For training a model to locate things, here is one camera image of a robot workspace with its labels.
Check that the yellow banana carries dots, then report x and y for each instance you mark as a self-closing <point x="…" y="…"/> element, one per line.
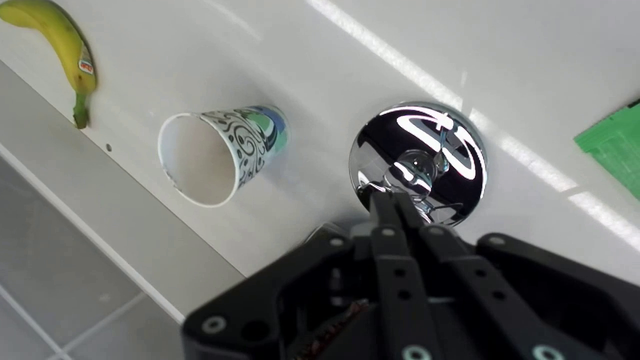
<point x="67" y="47"/>

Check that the green cloth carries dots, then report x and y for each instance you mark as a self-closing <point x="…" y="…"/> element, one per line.
<point x="612" y="146"/>

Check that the chrome jar lid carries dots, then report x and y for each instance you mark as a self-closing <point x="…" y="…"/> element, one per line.
<point x="426" y="153"/>

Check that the patterned paper cup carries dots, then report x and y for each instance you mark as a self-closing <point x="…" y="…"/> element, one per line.
<point x="256" y="140"/>

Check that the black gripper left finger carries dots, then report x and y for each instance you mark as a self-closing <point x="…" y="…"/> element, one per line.
<point x="253" y="313"/>

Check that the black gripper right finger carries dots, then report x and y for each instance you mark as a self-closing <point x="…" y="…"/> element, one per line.
<point x="533" y="293"/>

